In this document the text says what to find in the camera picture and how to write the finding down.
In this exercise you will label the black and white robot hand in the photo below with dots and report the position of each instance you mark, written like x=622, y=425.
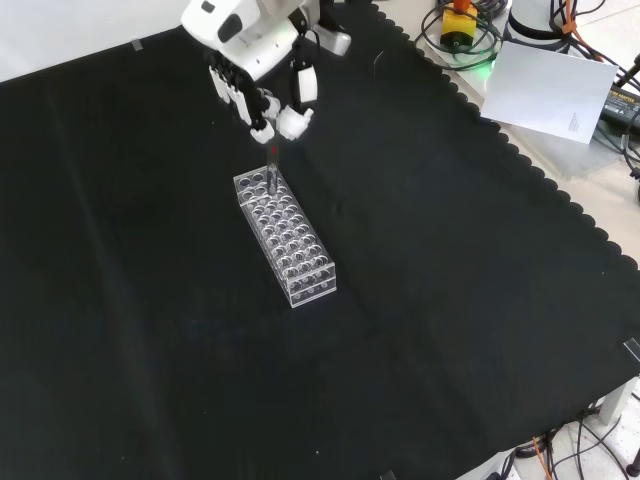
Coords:
x=240, y=35

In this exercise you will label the clear glass test tube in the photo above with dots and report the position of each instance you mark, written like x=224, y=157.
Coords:
x=272, y=165

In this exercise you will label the clear plastic test tube rack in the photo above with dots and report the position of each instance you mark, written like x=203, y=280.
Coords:
x=295, y=250

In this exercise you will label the grey tape strip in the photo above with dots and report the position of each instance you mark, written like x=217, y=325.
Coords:
x=136, y=45

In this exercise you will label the yellow stop button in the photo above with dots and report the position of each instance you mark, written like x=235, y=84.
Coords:
x=459, y=25

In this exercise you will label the black bench cloth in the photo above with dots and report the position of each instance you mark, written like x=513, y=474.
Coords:
x=150, y=300

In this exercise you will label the white paper sheet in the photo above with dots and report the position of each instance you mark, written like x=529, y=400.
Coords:
x=545, y=90

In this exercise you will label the black power adapter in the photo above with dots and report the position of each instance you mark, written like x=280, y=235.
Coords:
x=622, y=105

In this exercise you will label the white table leg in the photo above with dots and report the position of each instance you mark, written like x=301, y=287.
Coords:
x=617, y=400

